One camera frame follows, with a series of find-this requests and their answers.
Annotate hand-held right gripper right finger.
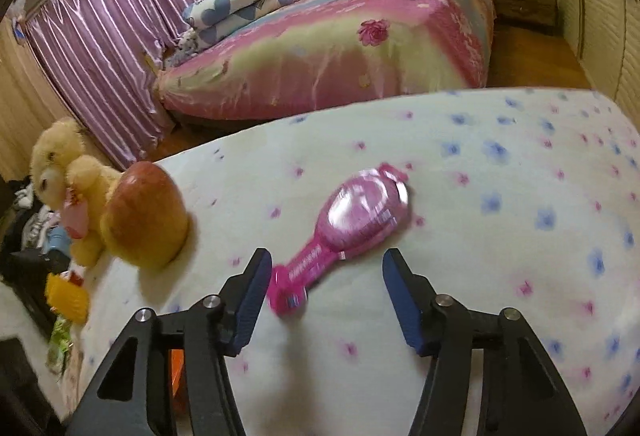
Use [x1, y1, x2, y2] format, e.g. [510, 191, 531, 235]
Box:
[382, 248, 588, 436]

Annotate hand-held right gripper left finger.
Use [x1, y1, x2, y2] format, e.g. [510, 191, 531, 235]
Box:
[65, 247, 273, 436]

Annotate pink plastic hairbrush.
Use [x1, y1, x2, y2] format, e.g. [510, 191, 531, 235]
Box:
[267, 162, 412, 317]

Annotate red yellow apple plush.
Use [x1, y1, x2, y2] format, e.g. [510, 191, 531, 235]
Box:
[101, 161, 190, 273]

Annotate yellow packet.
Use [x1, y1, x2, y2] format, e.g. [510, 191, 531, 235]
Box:
[45, 272, 90, 323]

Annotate green packet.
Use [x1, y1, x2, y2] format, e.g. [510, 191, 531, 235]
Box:
[47, 316, 77, 369]

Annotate pile of dark clothes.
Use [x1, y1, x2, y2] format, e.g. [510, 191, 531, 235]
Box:
[0, 181, 71, 332]

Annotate cream teddy bear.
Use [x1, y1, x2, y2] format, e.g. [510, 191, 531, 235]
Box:
[29, 117, 123, 267]

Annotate bed with floral sheet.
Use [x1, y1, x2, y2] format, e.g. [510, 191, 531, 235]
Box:
[157, 0, 496, 129]

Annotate small grey stuffed toy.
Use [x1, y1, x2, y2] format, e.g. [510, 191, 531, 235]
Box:
[175, 30, 201, 57]

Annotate folded heart print quilt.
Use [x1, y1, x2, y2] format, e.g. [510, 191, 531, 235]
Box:
[182, 0, 296, 50]

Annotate shiny purple curtain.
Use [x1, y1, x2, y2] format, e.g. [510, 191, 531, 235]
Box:
[22, 0, 273, 171]

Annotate wooden nightstand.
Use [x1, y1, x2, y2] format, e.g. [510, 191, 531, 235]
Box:
[487, 0, 558, 36]

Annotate cream louvered wardrobe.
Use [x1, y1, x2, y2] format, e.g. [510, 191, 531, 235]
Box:
[550, 0, 640, 127]

